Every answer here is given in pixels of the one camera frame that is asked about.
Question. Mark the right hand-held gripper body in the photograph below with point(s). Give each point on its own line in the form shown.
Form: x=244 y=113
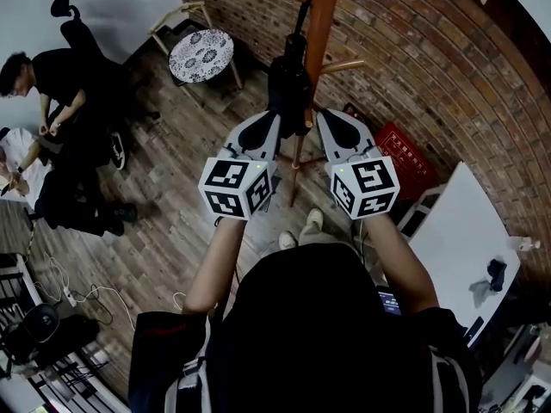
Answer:
x=366 y=183

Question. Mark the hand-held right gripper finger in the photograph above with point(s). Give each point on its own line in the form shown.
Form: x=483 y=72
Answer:
x=328 y=142
x=355 y=133

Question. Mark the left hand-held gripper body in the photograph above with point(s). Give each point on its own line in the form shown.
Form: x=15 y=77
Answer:
x=232 y=187

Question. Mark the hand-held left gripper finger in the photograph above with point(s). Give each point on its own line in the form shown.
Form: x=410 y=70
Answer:
x=241 y=133
x=272 y=140

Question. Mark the black umbrella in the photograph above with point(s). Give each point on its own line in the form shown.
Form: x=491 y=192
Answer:
x=288 y=88

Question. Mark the wooden coat rack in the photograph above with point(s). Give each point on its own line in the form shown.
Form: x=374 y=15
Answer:
x=320 y=28

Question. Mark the person's right forearm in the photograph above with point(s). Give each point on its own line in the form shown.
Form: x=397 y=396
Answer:
x=400 y=269

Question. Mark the person's left forearm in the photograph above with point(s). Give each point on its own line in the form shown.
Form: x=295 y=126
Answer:
x=215 y=265

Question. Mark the red box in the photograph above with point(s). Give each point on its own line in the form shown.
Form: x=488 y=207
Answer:
x=404 y=162

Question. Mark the person's white shoe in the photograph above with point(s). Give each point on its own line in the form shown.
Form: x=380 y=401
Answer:
x=287 y=240
x=315 y=217

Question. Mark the floral round wooden stool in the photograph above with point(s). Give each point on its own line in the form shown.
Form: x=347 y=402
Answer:
x=200 y=54

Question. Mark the white table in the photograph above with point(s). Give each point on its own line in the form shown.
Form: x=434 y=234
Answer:
x=465 y=230

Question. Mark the black device with screen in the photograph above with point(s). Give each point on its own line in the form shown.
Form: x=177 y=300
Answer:
x=389 y=301

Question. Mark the black cloth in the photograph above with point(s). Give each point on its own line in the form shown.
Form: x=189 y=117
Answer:
x=497 y=273

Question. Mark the person's dark shirt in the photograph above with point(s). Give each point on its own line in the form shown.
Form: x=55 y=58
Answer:
x=301 y=338

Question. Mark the clear plastic bottle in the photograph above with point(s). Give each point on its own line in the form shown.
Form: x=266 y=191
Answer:
x=523 y=242

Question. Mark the black office chair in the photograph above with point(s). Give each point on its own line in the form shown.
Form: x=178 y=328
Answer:
x=82 y=32

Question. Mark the white power strip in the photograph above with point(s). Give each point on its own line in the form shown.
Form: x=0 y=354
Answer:
x=69 y=296

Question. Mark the black round fan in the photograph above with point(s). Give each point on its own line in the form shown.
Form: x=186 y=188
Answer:
x=42 y=323

